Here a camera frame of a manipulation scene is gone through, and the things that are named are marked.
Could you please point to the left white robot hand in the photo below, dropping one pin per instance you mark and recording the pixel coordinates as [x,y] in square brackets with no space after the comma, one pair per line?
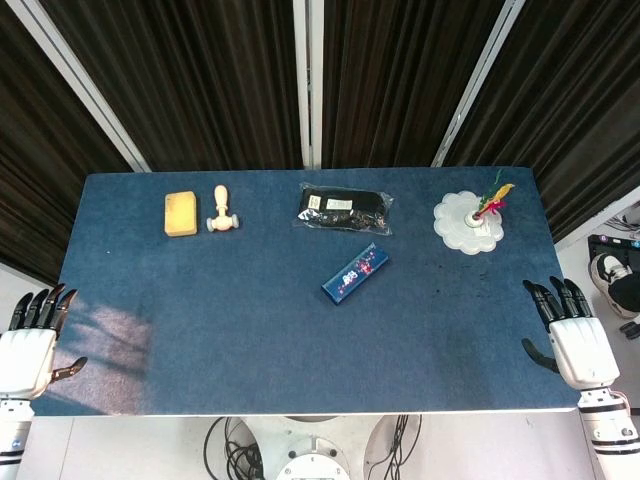
[25,350]

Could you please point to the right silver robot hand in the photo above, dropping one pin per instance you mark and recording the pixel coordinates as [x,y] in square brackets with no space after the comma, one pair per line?
[582,350]

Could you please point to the blue rectangular box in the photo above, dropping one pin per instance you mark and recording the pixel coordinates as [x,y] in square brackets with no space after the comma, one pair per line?
[354,275]

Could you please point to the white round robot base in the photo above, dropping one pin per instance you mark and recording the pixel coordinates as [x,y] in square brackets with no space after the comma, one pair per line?
[315,450]

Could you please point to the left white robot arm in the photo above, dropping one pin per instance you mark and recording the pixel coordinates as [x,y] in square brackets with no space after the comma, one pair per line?
[12,435]

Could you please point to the white and black sneaker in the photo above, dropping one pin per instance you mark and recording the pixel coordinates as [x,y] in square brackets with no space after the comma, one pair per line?
[607,270]

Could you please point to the black device with buttons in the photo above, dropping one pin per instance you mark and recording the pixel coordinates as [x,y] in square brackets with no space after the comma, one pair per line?
[612,245]

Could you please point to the colourful feather shuttlecock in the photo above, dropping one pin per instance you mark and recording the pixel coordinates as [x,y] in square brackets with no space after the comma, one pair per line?
[495,200]

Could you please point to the white scalloped plate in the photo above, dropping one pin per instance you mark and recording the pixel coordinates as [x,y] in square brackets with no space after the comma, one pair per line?
[452,220]

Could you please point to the blue felt table cloth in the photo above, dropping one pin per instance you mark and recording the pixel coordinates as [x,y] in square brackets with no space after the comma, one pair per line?
[225,325]

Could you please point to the yellow sponge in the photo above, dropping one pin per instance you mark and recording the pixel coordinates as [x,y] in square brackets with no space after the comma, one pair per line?
[180,214]

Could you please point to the wooden massage roller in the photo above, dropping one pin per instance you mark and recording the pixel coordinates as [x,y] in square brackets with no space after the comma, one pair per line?
[221,220]

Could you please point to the black item in plastic bag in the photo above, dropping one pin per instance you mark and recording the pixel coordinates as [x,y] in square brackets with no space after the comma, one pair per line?
[345,210]

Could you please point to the dark pleated curtain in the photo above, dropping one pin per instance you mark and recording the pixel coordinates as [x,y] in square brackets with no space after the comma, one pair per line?
[210,80]

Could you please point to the white frame post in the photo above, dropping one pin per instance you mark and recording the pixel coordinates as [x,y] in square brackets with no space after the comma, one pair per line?
[308,80]
[475,85]
[80,80]

